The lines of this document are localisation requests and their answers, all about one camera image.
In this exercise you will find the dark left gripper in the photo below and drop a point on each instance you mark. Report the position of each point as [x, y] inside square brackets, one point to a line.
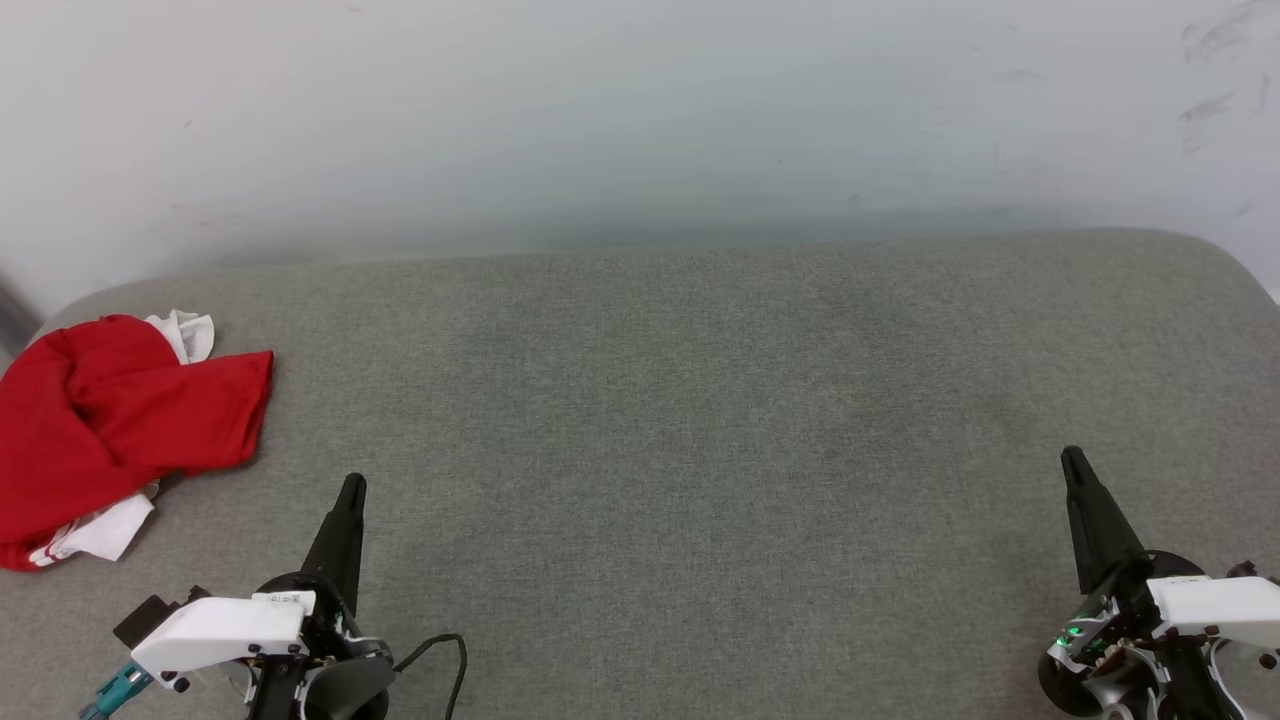
[335, 680]

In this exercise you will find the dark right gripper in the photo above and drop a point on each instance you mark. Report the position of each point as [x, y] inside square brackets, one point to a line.
[1110, 660]

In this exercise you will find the red and white basketball jersey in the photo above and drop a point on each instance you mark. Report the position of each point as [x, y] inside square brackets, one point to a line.
[110, 420]

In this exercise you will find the grey fabric sofa cushion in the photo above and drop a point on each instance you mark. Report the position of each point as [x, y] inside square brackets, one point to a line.
[700, 450]

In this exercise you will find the white left camera bracket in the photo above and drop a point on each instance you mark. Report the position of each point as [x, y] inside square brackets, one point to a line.
[220, 630]

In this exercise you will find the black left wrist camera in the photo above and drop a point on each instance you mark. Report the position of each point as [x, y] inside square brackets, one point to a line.
[150, 618]

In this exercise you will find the teal left camera connector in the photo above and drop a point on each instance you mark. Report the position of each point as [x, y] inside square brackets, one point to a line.
[115, 690]

